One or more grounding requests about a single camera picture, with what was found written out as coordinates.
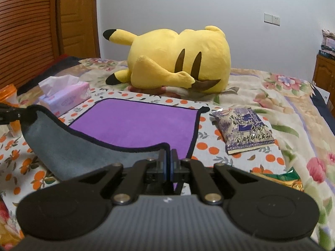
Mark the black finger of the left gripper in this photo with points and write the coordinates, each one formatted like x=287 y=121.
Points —
x=10 y=114

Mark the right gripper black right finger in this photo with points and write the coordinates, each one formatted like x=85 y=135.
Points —
x=197 y=176

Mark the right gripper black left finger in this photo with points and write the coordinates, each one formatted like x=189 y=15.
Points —
x=138 y=177

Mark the purple and grey towel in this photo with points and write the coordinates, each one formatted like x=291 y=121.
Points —
x=111 y=131

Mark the wooden room door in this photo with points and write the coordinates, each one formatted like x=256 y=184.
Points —
x=79 y=28

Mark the orange lidded plastic bottle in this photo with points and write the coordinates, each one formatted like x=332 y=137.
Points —
x=8 y=96

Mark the pink tissue box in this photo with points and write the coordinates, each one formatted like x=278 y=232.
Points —
x=61 y=94

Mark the orange print white cloth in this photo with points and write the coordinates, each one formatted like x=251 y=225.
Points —
x=22 y=172

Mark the purple snack bag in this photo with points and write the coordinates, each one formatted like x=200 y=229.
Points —
x=242 y=130

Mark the wooden louvered wardrobe door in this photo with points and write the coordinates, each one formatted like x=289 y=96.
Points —
x=30 y=39

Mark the green yellow snack bag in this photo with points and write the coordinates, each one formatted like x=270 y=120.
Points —
x=290 y=178

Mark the yellow Pikachu plush toy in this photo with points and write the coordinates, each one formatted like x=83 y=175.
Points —
x=197 y=60

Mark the floral bed blanket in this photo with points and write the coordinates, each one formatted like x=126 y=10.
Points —
x=302 y=135

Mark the dark blue bed sheet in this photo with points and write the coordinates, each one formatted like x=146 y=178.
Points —
x=324 y=111

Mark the white paper sheet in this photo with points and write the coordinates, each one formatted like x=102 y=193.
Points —
x=321 y=94

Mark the wooden sideboard cabinet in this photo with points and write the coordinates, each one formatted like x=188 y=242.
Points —
x=323 y=76

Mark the stack of folded papers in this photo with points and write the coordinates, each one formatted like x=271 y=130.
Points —
x=328 y=45

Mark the white wall switch socket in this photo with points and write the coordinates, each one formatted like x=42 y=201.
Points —
x=271 y=19

